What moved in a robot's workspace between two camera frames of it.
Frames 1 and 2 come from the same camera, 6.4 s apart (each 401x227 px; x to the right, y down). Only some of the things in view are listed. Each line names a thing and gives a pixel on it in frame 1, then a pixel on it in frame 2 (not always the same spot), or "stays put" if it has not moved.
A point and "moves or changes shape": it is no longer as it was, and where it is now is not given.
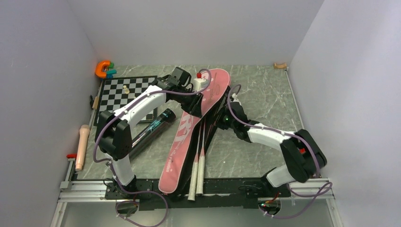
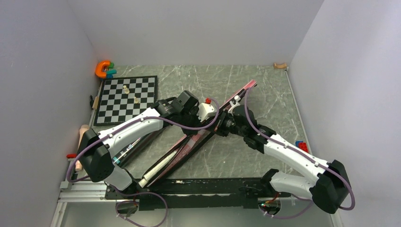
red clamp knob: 71,155 stays put
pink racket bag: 192,133 moves or changes shape
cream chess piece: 126,91 stays put
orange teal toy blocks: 105,69 stays put
